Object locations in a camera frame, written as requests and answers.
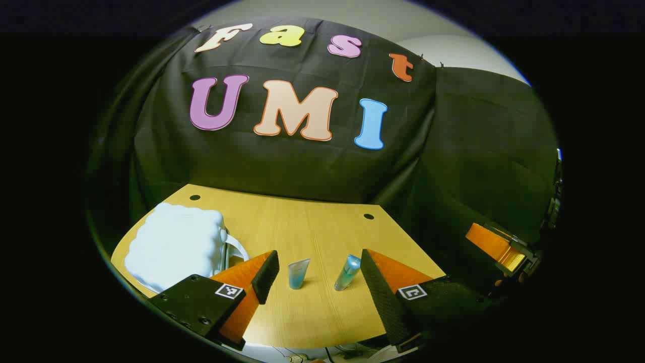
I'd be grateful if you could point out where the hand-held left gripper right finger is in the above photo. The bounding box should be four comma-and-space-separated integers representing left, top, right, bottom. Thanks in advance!
360, 249, 484, 353

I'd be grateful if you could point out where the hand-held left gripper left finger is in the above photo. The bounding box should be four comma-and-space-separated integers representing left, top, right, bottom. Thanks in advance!
149, 250, 280, 352

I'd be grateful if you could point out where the white and blue squeeze tube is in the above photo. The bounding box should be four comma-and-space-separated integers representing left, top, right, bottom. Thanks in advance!
288, 258, 311, 290

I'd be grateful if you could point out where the teal blue skin care bottle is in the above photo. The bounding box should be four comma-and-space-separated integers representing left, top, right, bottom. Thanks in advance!
334, 255, 362, 291

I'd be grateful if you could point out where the light blue suitcase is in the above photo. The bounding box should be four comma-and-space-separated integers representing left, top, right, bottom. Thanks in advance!
124, 203, 250, 294

